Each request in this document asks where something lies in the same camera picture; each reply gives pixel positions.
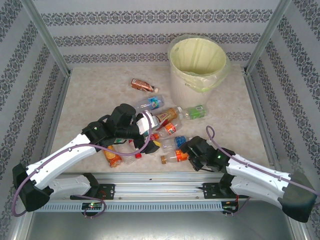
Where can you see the red label bottle red cap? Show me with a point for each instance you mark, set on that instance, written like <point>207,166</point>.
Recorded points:
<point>138,156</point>

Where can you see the orange label bottle brown cap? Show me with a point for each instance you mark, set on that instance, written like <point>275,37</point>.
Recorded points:
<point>180,155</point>

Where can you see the clear bottle orange label cap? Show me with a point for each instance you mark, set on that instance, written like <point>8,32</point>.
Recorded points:
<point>171,128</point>

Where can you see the clear bottle blue print label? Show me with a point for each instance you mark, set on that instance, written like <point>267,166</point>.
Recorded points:
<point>155,102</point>

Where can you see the red gold tea bottle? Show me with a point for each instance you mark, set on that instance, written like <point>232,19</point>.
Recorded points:
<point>167,114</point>

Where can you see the brown label plastic bottle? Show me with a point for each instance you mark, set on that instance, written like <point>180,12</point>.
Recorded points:
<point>141,85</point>

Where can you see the orange juice bottle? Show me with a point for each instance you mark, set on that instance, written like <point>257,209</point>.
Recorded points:
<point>112,158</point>

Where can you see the green label plastic bottle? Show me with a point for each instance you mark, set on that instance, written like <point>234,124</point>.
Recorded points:
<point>196,111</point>

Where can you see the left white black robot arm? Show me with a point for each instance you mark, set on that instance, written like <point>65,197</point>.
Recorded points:
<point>62,160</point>

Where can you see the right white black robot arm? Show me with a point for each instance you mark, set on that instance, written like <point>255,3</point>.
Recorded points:
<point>255,170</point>

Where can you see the white ribbed plastic bin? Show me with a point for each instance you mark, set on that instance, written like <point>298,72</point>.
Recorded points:
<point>185,95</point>

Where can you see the yellow-green plastic bin liner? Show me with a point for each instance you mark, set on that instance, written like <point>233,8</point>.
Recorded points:
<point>197,55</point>

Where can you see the small controller board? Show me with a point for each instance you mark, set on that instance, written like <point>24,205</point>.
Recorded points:
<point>92,205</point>
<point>228,207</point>

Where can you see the grey metal panel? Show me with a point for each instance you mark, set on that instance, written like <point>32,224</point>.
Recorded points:
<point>160,226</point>

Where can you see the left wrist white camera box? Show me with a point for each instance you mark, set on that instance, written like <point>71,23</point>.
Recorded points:
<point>143,125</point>

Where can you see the aluminium rail beam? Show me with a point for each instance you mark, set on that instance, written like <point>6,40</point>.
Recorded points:
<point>160,187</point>

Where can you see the aluminium side rail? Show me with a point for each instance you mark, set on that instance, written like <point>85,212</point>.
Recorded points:
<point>58,112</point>
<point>258,112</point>

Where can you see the aluminium frame post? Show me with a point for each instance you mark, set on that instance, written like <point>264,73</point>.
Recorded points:
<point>48,40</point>
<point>264,40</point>

